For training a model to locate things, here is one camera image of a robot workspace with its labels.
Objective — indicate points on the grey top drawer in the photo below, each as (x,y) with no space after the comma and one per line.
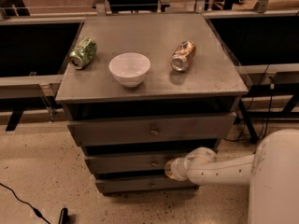
(103,132)

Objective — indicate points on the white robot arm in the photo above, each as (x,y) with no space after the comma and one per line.
(272,174)

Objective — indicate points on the grey bottom drawer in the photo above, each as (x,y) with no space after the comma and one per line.
(141,183)

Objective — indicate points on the grey drawer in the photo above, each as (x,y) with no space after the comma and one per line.
(103,132)
(110,159)
(141,183)

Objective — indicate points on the white ceramic bowl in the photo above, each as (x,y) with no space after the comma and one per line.
(129,69)

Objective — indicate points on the crushed green soda can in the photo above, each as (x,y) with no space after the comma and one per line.
(83,53)

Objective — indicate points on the crushed orange soda can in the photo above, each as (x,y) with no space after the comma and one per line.
(182,57)

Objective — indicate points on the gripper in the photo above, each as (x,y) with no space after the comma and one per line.
(177,168)

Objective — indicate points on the grey wooden drawer cabinet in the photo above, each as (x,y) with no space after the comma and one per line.
(209,85)

